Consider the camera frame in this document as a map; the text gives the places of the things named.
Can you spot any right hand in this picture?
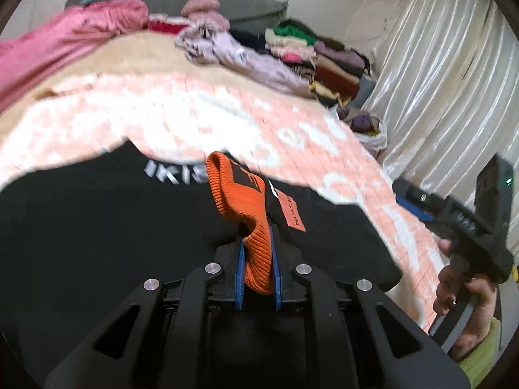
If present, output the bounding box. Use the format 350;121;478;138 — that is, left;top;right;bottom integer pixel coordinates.
433;237;501;362

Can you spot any pink satin duvet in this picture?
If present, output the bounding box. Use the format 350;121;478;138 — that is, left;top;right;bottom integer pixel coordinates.
1;0;149;111

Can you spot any peach and white fleece blanket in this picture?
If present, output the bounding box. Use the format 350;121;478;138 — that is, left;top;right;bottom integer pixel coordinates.
1;72;442;328

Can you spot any red cloth by headboard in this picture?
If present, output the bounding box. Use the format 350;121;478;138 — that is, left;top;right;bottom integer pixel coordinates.
148;13;191;36

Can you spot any pink fuzzy plush item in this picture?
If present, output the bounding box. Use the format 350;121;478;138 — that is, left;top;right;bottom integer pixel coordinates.
180;0;231;31

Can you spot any cream satin curtain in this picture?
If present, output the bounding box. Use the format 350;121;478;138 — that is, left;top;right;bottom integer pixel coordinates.
366;0;518;204

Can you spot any beige bed sheet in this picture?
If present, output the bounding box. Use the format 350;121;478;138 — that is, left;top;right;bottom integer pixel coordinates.
0;31;228;142

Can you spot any black sweater with orange cuffs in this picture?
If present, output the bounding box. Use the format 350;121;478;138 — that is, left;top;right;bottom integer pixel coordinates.
0;140;403;389

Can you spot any stack of folded clothes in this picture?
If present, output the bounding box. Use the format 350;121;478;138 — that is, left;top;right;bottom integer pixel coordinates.
231;18;376;109

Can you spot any lilac crumpled garment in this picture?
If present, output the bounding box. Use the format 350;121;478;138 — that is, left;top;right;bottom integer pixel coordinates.
176;21;313;99

